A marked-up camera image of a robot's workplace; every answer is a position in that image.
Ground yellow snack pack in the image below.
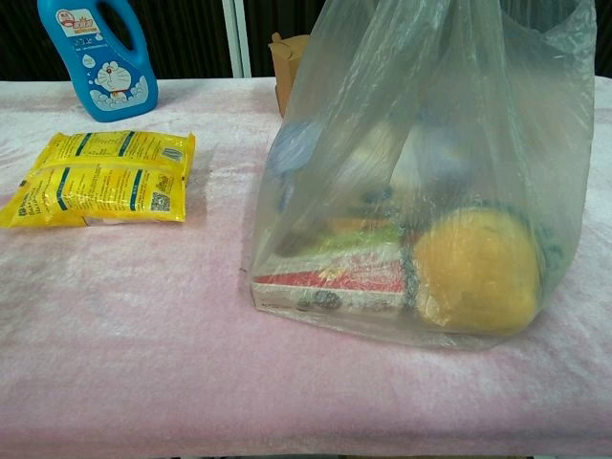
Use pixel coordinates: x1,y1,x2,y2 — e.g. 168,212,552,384
29,129,197,179
0,164,188,230

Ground clear plastic bag with items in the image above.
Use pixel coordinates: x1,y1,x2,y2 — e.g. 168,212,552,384
248,0,599,350

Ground white partition post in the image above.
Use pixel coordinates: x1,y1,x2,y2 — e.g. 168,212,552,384
222,0,252,78

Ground green wrapper pack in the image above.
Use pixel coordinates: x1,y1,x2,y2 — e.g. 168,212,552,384
305,223,404,255

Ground brown paper carton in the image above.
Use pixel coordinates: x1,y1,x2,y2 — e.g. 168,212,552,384
268,32,312,119

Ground red and white box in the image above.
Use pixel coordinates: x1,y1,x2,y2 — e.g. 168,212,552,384
251,252,417,319

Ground blue cartoon detergent bottle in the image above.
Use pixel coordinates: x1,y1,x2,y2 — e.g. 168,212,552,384
36,0,160,123

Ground blue round lid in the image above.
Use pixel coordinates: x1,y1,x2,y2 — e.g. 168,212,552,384
267,119,322,178

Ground yellow round fruit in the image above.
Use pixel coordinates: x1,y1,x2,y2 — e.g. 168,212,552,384
413,206,541,334

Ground pink velvet tablecloth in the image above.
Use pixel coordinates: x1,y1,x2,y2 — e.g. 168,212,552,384
0,76,612,456

